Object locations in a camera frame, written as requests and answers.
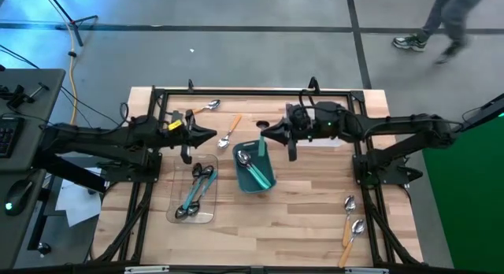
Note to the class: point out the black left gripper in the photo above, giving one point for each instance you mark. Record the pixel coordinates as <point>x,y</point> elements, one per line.
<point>187,156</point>

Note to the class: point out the black tripod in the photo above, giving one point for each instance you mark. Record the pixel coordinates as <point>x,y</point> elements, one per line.
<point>75,23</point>

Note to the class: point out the black computer mouse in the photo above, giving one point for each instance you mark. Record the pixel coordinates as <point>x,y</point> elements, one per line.
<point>19,195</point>

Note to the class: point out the black aluminium table frame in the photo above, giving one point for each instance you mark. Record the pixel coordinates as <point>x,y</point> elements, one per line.
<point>236,92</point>

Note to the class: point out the black frame clamp hook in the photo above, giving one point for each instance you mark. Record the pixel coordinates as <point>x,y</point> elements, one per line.
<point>313,85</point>
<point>191,86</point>

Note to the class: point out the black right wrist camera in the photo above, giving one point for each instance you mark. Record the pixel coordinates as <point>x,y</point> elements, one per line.
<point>304,116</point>

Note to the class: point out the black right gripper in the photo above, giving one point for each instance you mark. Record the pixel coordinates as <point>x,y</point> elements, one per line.
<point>293,152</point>

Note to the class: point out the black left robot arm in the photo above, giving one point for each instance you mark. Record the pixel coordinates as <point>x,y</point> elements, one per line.
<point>98,138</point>

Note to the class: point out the clear plastic bin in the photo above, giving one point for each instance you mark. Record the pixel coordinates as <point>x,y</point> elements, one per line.
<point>172,187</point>

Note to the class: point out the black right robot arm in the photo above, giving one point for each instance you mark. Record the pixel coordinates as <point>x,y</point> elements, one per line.
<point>393,126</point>

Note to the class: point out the green panel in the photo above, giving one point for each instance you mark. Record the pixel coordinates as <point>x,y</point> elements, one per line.
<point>472,207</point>

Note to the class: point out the person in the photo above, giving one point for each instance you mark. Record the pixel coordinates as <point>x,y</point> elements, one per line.
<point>445,10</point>

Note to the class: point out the white paper sheets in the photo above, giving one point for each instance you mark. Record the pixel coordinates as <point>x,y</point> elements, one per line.
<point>78,203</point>

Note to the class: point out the black angled stand bar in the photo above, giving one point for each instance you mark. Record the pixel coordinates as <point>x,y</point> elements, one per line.
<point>484,110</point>

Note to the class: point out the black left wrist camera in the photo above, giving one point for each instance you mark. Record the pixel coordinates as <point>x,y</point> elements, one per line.
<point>177,116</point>

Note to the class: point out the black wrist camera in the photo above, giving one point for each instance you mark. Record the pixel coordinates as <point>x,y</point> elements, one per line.
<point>177,116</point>
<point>304,116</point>

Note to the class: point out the silver frame bracket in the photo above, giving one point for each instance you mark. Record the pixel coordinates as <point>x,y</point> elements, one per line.
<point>145,269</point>
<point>366,271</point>

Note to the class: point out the dark round object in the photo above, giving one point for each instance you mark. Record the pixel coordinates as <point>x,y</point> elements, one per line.
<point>261,148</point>

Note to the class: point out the black keyboard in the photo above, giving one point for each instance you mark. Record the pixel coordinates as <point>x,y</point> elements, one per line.
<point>10,136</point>

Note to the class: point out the dark teal plastic bin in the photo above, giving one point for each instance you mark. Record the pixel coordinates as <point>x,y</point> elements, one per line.
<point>242,175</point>

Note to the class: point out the grey office desk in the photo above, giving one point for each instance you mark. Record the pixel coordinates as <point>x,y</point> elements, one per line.
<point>39,108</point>

